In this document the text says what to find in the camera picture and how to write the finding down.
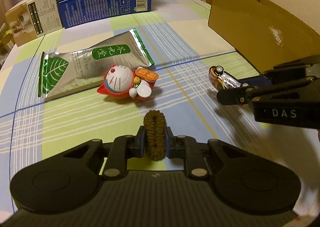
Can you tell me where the toy car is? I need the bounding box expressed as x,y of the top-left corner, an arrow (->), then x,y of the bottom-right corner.
208,65 -> 246,106

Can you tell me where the large cardboard box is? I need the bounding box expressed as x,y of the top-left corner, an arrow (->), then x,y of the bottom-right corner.
208,0 -> 319,72

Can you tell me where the red Doraemon figurine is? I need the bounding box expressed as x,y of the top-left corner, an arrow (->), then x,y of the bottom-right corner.
97,65 -> 159,101

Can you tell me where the plaid bed sheet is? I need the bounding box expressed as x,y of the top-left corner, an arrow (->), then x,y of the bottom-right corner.
1,0 -> 319,220

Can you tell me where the silver green tea packet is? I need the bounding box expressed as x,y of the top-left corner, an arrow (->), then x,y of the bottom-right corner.
38,28 -> 154,99

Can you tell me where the white beige product box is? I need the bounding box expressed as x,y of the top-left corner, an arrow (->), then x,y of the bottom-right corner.
5,0 -> 63,46

